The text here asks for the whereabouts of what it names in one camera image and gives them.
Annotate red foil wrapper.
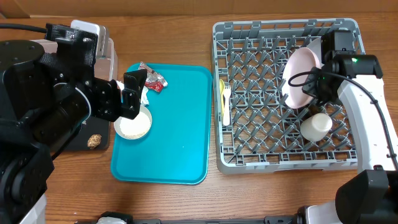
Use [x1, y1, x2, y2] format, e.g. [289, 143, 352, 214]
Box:
[139, 62, 168, 93]

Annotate white napkin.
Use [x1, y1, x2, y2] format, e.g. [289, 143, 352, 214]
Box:
[116, 81, 149, 106]

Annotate pink plate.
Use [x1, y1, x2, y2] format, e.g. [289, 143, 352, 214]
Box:
[281, 47, 323, 110]

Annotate grey bowl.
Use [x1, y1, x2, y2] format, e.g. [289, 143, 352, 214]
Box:
[114, 106, 152, 140]

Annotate white rice portion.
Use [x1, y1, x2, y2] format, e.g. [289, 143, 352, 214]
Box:
[119, 112, 152, 139]

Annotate white cup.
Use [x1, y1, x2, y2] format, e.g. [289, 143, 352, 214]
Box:
[300, 113, 333, 142]

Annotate brown food scrap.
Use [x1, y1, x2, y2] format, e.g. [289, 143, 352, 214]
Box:
[87, 134, 102, 149]

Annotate yellow spoon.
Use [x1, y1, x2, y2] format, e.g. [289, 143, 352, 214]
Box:
[219, 79, 225, 116]

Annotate pink fork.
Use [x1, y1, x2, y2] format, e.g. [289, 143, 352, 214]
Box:
[223, 84, 231, 126]

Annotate grey plate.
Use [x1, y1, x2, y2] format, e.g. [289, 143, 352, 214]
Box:
[307, 38, 322, 62]

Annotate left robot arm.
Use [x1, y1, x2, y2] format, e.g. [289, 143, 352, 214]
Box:
[1, 24, 147, 223]

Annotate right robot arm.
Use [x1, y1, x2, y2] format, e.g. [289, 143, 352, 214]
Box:
[301, 30, 397, 223]

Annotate grey dishwasher rack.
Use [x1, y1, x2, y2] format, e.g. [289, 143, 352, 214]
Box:
[212, 18, 364, 174]

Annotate black plastic tray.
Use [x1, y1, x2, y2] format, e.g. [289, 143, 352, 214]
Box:
[64, 116, 111, 152]

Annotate clear plastic bin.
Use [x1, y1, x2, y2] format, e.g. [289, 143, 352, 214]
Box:
[95, 38, 118, 80]

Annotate teal serving tray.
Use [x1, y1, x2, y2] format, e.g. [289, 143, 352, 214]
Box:
[110, 63, 213, 185]

